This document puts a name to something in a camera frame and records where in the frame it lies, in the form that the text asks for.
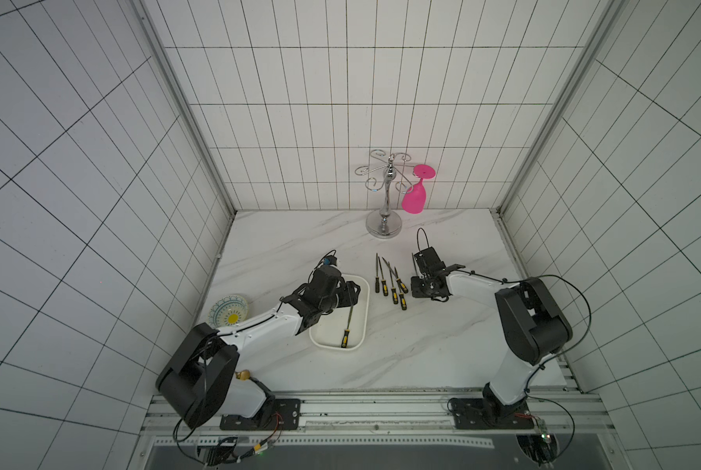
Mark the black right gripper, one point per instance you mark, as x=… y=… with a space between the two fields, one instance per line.
x=420 y=285

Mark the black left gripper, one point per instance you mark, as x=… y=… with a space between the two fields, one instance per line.
x=349 y=297

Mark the file tool yellow black handle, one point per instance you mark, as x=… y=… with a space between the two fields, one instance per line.
x=377 y=274

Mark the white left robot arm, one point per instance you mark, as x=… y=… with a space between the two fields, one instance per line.
x=200 y=380

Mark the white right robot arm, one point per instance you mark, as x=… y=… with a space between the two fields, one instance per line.
x=534 y=327

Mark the white storage box tray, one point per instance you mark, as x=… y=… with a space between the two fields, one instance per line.
x=327 y=333

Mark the chrome cup holder stand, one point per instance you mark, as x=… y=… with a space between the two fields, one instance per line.
x=384 y=171

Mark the pink plastic goblet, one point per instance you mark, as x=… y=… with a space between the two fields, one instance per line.
x=415 y=198

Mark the patterned small bowl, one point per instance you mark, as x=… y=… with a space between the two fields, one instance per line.
x=228 y=311

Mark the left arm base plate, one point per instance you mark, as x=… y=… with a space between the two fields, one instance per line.
x=281 y=414

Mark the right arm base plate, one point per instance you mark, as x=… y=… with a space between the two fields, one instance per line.
x=485 y=414

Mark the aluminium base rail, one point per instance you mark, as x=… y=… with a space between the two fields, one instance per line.
x=436 y=417

